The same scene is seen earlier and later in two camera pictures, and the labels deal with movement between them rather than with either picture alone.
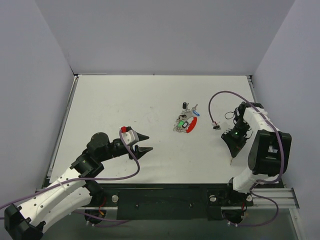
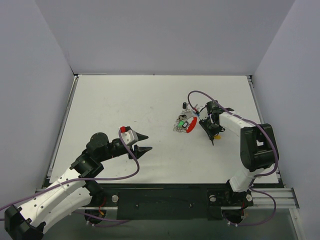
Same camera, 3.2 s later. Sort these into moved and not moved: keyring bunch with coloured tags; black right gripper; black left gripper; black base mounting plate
Moved: black right gripper
Not moved: black base mounting plate; keyring bunch with coloured tags; black left gripper
